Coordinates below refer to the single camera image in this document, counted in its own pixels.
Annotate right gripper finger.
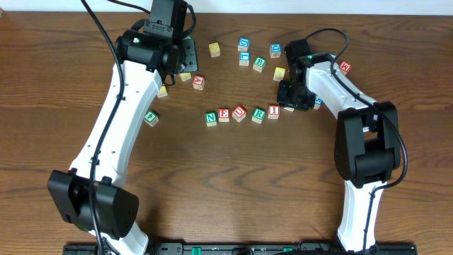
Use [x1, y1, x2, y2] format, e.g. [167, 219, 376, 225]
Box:
[299, 93, 316, 111]
[277, 80, 300, 106]

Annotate red I block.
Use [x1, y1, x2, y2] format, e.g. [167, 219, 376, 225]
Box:
[268, 105, 280, 120]

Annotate green R block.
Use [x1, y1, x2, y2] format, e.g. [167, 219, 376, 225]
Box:
[252, 108, 265, 124]

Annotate red U block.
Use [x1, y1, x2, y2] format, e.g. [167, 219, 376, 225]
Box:
[231, 105, 247, 123]

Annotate red E block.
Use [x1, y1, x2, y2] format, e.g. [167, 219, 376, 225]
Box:
[218, 108, 230, 123]

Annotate green N block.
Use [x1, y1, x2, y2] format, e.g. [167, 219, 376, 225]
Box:
[205, 112, 217, 127]

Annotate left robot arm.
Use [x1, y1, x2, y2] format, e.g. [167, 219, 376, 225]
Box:
[47, 0, 198, 254]

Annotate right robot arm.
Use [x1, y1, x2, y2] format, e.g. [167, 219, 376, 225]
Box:
[277, 39, 401, 252]

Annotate blue S block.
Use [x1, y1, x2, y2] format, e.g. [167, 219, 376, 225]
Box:
[314, 96, 323, 110]

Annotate yellow block beside R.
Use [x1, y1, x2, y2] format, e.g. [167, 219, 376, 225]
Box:
[179, 72, 192, 82]

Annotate blue D block right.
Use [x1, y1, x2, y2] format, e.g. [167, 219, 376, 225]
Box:
[270, 43, 282, 58]

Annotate blue d block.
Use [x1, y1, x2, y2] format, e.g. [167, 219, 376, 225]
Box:
[238, 38, 250, 52]
[270, 43, 282, 58]

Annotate yellow O block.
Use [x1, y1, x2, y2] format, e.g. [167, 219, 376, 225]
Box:
[208, 42, 221, 58]

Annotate red A block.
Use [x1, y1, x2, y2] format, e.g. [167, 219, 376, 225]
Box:
[192, 75, 205, 90]

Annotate green B block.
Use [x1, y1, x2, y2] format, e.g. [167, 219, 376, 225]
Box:
[253, 57, 267, 72]

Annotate red M block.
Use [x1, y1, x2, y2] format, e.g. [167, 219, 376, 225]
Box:
[338, 61, 352, 75]

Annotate blue L block centre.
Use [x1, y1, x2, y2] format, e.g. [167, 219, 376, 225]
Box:
[239, 52, 251, 66]

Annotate blue D block upper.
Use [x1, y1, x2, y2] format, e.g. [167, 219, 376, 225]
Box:
[238, 38, 250, 52]

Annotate green 4 block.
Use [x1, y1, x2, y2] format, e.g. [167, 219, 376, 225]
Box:
[144, 110, 159, 127]

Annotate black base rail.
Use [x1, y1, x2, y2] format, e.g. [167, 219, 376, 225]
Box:
[62, 241, 418, 255]

